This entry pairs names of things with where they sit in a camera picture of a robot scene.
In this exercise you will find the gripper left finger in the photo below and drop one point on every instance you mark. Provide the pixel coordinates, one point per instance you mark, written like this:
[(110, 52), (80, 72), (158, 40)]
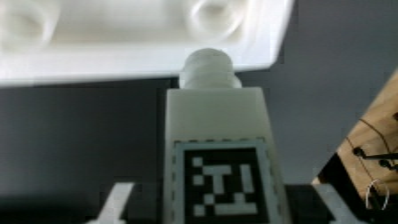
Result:
[(112, 209)]

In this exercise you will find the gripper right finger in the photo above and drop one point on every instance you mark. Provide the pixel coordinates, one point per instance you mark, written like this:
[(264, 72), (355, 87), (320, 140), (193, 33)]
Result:
[(336, 205)]

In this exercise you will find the white table leg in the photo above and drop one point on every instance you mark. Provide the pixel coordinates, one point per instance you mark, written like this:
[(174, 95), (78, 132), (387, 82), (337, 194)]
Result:
[(222, 182)]

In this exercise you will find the white square table top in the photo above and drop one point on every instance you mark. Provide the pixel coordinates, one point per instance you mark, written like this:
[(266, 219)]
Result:
[(80, 41)]

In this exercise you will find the wooden board with wires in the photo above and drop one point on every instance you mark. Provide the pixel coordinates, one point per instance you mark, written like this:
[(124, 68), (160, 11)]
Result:
[(360, 169)]

